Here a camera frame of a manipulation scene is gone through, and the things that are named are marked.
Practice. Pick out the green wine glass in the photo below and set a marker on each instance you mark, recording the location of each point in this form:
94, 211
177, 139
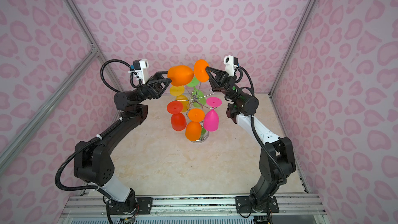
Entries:
197, 97

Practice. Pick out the chrome wire glass rack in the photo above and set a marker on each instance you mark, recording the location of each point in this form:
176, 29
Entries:
195, 108

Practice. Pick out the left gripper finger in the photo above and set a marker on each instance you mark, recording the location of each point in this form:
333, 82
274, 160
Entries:
159, 86
157, 75

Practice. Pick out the pink wine glass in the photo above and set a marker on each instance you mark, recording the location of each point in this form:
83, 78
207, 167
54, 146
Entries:
211, 120

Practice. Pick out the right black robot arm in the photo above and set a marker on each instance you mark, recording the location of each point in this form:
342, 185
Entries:
277, 160

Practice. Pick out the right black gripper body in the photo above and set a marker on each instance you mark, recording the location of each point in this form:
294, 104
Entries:
233, 92

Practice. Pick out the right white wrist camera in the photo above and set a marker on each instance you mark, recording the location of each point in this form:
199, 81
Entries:
231, 64

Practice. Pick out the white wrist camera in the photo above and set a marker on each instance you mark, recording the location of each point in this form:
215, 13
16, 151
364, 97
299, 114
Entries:
138, 70
231, 64

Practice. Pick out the yellow wine glass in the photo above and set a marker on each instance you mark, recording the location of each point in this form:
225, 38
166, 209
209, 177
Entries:
178, 92

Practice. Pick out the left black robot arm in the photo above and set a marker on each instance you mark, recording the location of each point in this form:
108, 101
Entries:
93, 163

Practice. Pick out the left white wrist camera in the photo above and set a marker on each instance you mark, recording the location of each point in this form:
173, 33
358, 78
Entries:
138, 70

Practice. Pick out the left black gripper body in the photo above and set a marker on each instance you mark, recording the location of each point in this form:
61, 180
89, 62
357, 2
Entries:
143, 94

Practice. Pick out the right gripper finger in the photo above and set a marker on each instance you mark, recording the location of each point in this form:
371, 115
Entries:
216, 75
217, 83

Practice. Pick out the orange wine glass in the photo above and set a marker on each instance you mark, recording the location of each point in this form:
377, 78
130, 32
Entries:
182, 75
194, 127

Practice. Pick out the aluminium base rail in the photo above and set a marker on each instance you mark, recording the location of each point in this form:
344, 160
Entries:
197, 209

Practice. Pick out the red wine glass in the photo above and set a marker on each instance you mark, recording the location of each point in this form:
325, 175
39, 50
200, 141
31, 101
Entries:
178, 120

